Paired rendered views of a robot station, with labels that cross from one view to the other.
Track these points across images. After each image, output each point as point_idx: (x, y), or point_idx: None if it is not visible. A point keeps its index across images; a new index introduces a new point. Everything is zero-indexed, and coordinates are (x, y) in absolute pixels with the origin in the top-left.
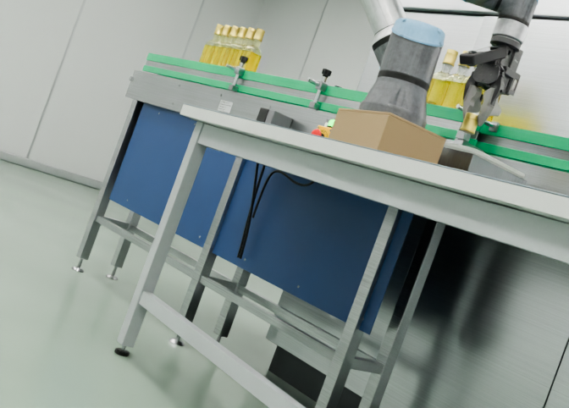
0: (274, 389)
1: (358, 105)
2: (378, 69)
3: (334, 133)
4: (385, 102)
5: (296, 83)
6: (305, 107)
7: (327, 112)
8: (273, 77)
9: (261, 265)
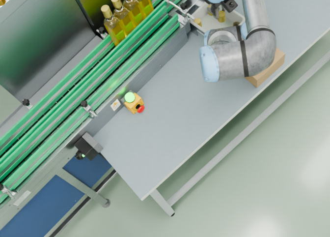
0: (263, 117)
1: (116, 81)
2: (10, 67)
3: (260, 83)
4: (274, 55)
5: (61, 130)
6: (55, 126)
7: (74, 107)
8: (38, 153)
9: None
